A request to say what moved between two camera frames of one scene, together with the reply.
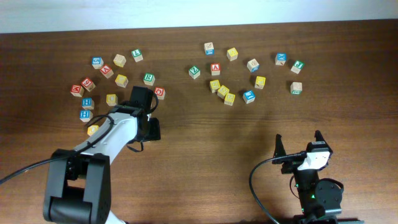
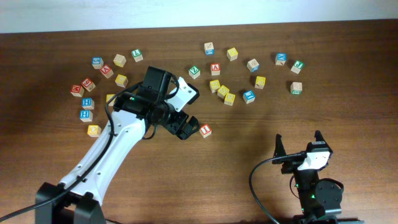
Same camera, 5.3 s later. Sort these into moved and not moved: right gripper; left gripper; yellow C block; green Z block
Moved: left gripper
Not moved: right gripper; yellow C block; green Z block
